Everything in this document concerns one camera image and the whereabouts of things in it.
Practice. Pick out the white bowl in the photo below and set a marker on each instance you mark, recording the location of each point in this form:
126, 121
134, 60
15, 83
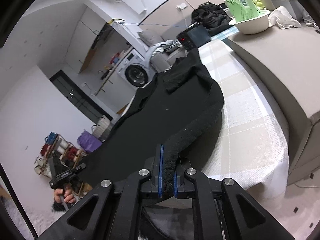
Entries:
253, 26

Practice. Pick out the purple bag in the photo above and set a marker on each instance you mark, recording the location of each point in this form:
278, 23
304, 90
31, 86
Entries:
88, 142

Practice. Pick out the grey sofa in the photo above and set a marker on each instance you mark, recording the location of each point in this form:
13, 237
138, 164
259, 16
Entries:
162, 61

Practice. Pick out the black clothes pile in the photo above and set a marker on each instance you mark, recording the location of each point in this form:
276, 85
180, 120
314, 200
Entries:
212, 17

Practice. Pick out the light blue garment on sofa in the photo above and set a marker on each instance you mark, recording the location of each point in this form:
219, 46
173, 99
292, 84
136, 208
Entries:
157, 48

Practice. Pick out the woven laundry basket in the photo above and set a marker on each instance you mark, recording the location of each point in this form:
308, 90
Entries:
102, 129

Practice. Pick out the person's left hand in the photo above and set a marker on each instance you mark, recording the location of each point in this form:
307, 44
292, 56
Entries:
66, 193

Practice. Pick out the white washing machine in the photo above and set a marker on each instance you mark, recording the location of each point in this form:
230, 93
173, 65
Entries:
133, 69

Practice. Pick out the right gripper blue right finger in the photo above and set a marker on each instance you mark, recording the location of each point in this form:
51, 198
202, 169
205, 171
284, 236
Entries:
179, 178

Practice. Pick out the green wipes pack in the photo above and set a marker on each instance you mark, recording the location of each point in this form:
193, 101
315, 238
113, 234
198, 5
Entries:
242, 10

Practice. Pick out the black knit sweater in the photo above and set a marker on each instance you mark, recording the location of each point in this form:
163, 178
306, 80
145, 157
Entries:
173, 110

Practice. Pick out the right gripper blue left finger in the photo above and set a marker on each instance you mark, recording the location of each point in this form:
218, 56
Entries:
156, 180

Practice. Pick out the plaid bed sheet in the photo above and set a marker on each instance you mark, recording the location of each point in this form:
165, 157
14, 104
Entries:
250, 142

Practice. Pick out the wooden rack with spools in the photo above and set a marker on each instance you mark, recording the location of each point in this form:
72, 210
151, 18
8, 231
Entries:
57, 155

